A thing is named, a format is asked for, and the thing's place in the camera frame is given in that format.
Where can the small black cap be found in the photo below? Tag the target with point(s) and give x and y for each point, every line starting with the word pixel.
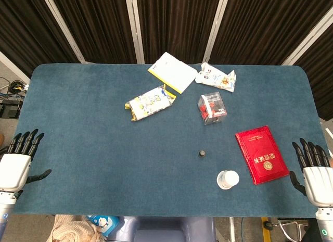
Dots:
pixel 202 153

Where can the red certificate booklet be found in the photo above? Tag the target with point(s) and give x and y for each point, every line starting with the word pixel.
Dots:
pixel 261 154

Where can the metal stool frame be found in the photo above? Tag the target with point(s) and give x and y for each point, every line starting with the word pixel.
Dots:
pixel 291 227

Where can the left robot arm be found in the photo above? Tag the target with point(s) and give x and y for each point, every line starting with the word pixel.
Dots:
pixel 4 212

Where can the yellow and white snack bag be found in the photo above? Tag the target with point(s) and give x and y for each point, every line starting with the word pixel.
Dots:
pixel 149 103

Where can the blue cartoon print package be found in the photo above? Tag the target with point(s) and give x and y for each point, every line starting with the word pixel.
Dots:
pixel 103 222

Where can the clear box with red pieces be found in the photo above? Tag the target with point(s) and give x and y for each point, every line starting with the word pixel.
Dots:
pixel 212 109

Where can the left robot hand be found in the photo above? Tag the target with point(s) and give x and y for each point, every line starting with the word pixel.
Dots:
pixel 13 169

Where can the white and yellow notebook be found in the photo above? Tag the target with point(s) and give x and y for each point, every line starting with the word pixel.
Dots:
pixel 173 72

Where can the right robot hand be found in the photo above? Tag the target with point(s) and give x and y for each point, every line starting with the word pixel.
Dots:
pixel 318 182

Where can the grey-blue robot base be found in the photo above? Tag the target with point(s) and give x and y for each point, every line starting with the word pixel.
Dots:
pixel 166 230

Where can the beige knitted cloth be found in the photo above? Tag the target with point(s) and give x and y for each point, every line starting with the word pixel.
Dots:
pixel 72 230

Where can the crumpled white snack wrapper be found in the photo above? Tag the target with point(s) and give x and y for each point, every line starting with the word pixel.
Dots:
pixel 217 77

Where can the blue felt table mat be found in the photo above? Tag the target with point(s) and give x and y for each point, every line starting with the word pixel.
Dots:
pixel 104 148

